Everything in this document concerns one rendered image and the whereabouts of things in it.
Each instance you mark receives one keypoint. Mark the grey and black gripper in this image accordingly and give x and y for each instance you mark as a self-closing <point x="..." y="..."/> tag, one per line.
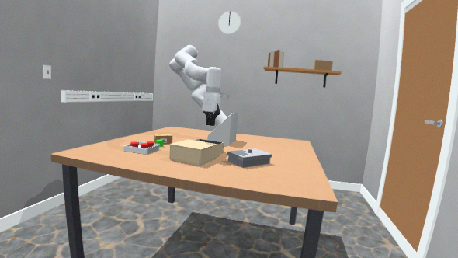
<point x="211" y="107"/>

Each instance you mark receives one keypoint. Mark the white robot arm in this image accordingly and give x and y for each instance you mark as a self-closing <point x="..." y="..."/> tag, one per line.
<point x="189" y="72"/>

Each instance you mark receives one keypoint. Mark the brown cardboard box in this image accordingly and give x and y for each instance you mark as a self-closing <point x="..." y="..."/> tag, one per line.
<point x="167" y="138"/>

